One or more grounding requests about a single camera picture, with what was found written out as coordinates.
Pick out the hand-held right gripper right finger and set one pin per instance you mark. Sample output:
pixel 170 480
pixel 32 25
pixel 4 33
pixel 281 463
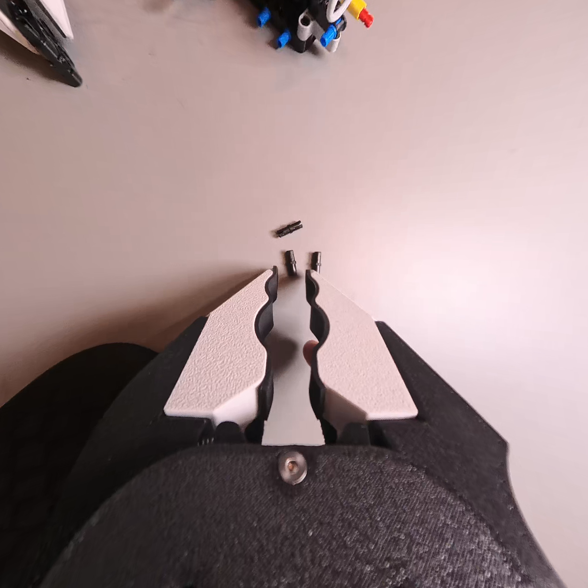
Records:
pixel 367 367

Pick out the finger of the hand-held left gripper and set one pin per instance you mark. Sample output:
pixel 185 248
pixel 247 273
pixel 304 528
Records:
pixel 13 32
pixel 62 18

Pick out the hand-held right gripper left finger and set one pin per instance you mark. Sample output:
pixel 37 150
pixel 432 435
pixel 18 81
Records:
pixel 220 363

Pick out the black square lego frame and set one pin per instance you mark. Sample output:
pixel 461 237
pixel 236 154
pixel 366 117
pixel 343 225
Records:
pixel 55 64

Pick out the black lego pin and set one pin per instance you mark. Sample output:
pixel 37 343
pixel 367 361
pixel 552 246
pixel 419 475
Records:
pixel 290 229
pixel 291 262
pixel 316 261

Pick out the partly built lego car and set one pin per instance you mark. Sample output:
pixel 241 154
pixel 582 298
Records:
pixel 317 23

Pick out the person's right hand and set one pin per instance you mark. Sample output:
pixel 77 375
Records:
pixel 309 351

